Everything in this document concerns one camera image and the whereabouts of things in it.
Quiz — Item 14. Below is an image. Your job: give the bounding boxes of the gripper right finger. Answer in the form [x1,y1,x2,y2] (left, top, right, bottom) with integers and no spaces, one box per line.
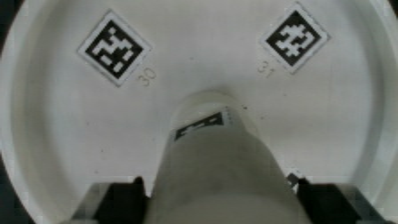
[297,179,381,224]

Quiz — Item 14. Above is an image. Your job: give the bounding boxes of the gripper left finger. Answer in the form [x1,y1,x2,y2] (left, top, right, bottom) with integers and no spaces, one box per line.
[70,177,148,224]

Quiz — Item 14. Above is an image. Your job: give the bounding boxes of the white cylindrical table leg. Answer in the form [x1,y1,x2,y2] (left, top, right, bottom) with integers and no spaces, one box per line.
[144,92,311,224]

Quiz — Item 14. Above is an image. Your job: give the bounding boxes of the white round table top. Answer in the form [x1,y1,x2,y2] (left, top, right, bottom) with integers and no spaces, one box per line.
[0,0,398,224]

